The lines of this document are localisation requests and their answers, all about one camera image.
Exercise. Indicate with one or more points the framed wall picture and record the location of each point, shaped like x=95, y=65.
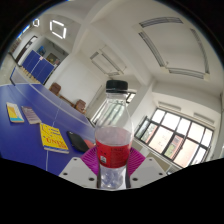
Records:
x=53, y=59

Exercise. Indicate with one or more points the tall black-framed window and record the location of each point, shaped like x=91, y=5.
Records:
x=100, y=111

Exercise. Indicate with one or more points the folded blue tennis tables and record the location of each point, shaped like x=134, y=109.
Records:
x=38, y=66

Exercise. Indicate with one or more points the thin yellow and blue book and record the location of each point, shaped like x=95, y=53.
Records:
x=14, y=112

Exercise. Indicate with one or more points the thick yellow book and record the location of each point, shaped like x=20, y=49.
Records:
x=54, y=138

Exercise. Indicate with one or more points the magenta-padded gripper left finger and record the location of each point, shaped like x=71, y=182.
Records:
x=87, y=160

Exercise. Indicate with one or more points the grey notebook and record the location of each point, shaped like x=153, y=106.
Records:
x=31, y=115

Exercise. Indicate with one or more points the ceiling lights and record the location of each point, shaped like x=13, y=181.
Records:
x=64, y=31

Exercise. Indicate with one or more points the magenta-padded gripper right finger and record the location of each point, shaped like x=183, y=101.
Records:
x=137, y=161

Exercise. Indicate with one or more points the red table tennis paddle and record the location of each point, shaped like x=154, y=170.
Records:
x=90, y=144

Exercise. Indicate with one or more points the clear red-labelled water bottle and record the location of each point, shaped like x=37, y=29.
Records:
x=113, y=151

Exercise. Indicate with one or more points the black table tennis paddle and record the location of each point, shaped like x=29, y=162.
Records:
x=76, y=141

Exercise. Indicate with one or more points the brown armchair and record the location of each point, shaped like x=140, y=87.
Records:
x=80, y=106
x=55, y=89

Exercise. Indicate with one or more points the wide black-framed window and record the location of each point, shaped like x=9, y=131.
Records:
x=173, y=138

